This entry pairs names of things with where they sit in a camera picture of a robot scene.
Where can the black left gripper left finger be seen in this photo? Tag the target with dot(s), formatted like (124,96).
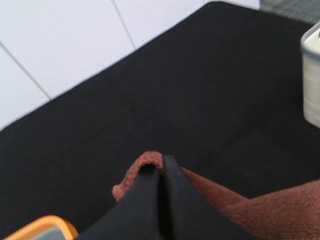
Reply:
(135,216)

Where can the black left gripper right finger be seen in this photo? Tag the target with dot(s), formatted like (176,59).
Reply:
(188,215)

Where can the brown towel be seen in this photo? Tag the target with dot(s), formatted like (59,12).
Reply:
(288,214)

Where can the grey perforated basket orange rim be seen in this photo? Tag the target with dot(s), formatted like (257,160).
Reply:
(49,227)

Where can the black table cloth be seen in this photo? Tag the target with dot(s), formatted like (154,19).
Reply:
(222,92)

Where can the white basket grey rim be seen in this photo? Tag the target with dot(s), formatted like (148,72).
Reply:
(310,52)

